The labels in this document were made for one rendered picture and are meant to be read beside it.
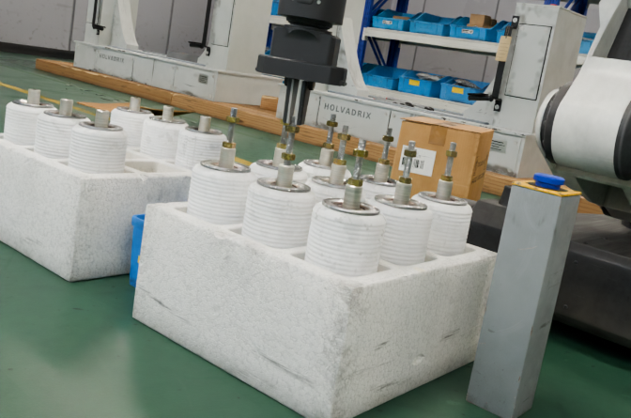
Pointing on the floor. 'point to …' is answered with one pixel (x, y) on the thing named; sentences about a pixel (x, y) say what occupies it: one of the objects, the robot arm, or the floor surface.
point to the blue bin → (136, 246)
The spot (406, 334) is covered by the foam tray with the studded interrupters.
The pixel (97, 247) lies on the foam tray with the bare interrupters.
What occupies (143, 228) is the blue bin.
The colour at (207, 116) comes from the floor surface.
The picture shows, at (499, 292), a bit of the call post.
